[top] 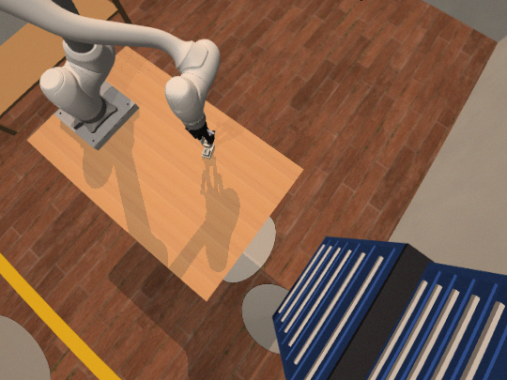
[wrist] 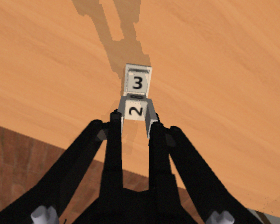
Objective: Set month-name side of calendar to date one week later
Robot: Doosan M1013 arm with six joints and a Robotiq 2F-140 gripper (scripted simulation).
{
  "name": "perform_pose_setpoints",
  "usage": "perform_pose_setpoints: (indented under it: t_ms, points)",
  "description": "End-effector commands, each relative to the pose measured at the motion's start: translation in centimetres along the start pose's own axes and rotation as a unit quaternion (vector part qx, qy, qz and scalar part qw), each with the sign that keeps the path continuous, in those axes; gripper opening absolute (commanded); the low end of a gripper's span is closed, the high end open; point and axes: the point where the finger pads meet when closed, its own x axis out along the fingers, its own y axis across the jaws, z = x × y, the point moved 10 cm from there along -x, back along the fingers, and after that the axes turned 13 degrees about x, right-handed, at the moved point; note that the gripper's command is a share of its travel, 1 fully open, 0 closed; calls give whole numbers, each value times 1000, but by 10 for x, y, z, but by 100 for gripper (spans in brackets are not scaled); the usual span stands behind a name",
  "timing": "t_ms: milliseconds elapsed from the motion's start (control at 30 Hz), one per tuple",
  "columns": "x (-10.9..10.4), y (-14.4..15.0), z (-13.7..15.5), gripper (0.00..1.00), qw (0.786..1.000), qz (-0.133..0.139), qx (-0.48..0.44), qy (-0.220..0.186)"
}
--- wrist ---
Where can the white number cube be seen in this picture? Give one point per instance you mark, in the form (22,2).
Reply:
(135,107)
(137,80)

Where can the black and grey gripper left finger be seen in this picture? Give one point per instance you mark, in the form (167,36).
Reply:
(47,200)

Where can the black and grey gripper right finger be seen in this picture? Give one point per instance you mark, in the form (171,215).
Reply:
(213,202)

